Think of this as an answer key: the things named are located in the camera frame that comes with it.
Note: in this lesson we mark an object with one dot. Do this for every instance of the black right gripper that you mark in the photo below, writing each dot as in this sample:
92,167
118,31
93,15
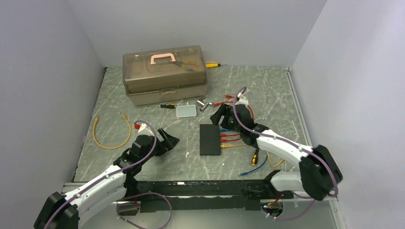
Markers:
224,110

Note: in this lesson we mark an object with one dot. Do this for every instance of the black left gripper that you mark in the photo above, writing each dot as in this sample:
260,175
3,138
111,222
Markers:
168,143

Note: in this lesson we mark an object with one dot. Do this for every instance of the black network switch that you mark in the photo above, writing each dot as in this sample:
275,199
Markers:
210,140

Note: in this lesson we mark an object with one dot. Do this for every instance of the small white switch box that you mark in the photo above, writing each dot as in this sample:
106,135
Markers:
183,111

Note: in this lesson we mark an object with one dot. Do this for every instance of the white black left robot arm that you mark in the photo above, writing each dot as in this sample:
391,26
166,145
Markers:
73,209

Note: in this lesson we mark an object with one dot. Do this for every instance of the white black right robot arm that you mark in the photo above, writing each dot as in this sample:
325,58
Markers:
316,174

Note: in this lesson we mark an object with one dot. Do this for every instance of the chrome socket adapter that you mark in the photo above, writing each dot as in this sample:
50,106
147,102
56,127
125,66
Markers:
204,105

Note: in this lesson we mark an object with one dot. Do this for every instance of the black yellow screwdriver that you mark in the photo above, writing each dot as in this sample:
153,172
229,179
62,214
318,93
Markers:
166,106

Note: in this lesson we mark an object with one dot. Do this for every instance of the black orange stubby screwdriver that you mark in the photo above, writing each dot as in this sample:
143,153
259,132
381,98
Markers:
254,160

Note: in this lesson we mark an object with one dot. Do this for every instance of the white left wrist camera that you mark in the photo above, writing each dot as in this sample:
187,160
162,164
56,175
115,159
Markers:
143,129

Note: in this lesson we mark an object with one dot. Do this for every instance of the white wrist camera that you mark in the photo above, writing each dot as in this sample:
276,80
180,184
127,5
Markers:
143,129
241,99

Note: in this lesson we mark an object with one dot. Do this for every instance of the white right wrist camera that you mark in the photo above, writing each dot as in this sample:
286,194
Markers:
241,99

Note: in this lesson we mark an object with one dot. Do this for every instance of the yellow handled screwdriver by wall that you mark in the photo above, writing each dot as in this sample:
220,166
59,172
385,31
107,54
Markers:
212,65

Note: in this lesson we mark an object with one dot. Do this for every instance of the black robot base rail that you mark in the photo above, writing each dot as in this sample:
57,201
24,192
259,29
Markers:
204,194

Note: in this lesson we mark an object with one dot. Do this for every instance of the brown translucent toolbox pink handle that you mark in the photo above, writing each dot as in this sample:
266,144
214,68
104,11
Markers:
164,75

